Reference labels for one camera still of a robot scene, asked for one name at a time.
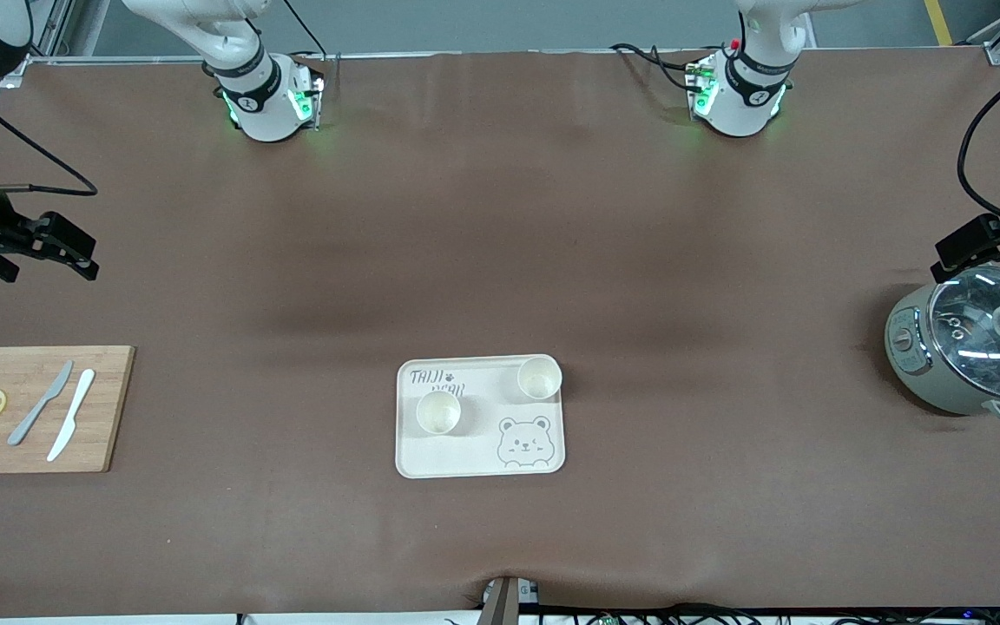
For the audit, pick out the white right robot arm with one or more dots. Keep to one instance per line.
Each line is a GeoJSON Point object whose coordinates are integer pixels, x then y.
{"type": "Point", "coordinates": [261, 113]}

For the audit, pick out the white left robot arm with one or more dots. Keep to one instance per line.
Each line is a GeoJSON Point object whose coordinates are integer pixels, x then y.
{"type": "Point", "coordinates": [739, 113]}

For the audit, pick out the glass pot lid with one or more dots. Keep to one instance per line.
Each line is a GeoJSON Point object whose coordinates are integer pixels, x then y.
{"type": "Point", "coordinates": [969, 347]}

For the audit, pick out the grey-green electric cooking pot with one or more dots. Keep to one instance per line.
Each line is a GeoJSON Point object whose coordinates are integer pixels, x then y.
{"type": "Point", "coordinates": [943, 391]}

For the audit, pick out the grey plastic knife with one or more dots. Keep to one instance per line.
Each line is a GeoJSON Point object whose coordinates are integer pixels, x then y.
{"type": "Point", "coordinates": [42, 404]}

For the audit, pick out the white plastic knife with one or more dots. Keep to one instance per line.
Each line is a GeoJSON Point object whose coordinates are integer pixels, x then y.
{"type": "Point", "coordinates": [75, 412]}

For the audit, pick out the bamboo cutting board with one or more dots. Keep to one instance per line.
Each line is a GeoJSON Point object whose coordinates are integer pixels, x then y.
{"type": "Point", "coordinates": [109, 408]}

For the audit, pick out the brown table mat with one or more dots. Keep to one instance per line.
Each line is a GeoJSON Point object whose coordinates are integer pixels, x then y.
{"type": "Point", "coordinates": [500, 217]}

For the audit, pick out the cream tray with bear print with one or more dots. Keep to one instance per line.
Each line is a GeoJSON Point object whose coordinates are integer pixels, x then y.
{"type": "Point", "coordinates": [474, 451]}

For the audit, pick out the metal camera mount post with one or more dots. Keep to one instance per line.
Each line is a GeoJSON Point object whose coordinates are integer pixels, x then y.
{"type": "Point", "coordinates": [504, 603]}

